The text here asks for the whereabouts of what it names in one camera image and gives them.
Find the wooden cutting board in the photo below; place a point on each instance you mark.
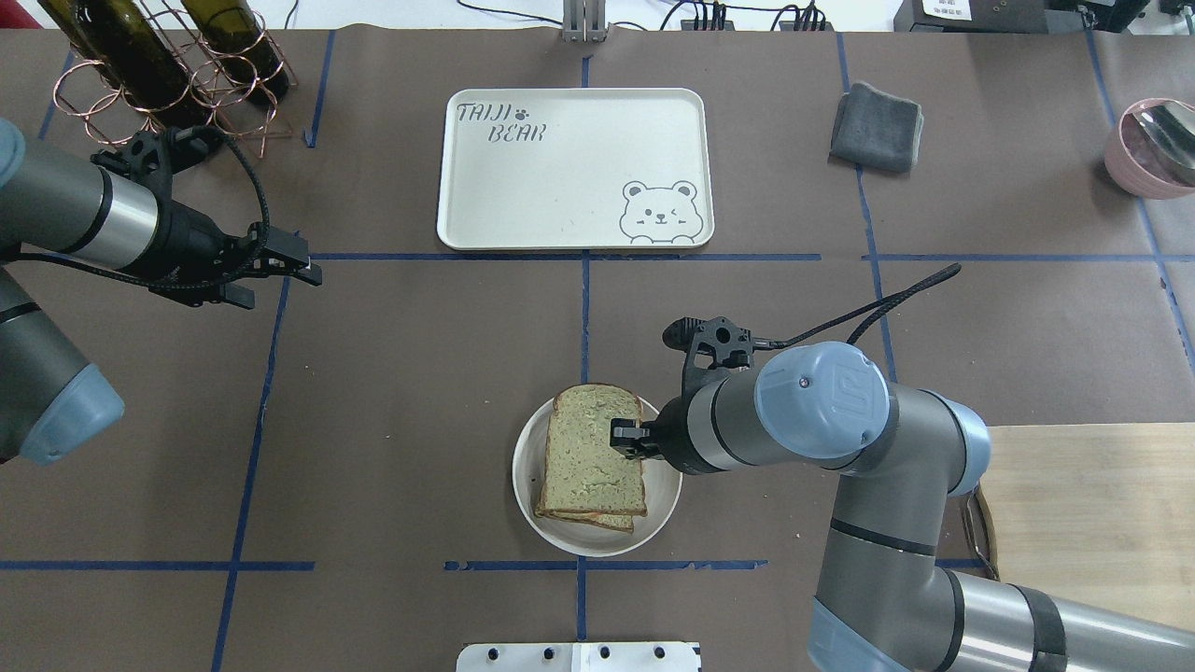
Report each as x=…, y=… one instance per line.
x=1102, y=514

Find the metal scoop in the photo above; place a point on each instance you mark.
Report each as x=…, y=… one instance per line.
x=1169, y=128

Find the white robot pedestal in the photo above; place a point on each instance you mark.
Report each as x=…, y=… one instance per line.
x=582, y=656

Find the black computer box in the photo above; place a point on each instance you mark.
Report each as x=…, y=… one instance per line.
x=983, y=17

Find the dark wine bottle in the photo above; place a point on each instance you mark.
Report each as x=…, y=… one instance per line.
x=231, y=29
x=153, y=79

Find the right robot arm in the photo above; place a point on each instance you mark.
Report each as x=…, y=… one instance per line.
x=882, y=602

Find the pink bowl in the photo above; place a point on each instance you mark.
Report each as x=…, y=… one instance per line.
x=1131, y=163

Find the cream bear tray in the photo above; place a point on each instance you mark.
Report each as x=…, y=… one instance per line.
x=566, y=169

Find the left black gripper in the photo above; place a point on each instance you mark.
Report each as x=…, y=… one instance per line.
x=189, y=244

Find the white round plate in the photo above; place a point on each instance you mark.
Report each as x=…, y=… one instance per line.
x=662, y=484

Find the bread slice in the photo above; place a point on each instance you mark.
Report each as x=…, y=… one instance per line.
x=597, y=521
x=583, y=413

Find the copper wire bottle rack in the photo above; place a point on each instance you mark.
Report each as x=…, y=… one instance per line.
x=88, y=92

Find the aluminium frame post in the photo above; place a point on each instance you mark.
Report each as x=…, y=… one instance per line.
x=584, y=21

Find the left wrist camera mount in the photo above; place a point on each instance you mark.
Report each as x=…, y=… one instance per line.
x=152, y=159

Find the grey folded cloth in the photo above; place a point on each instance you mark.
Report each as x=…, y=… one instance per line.
x=877, y=130

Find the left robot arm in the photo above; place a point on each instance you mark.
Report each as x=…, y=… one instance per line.
x=70, y=222

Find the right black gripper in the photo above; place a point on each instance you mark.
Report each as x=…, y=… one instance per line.
x=674, y=431

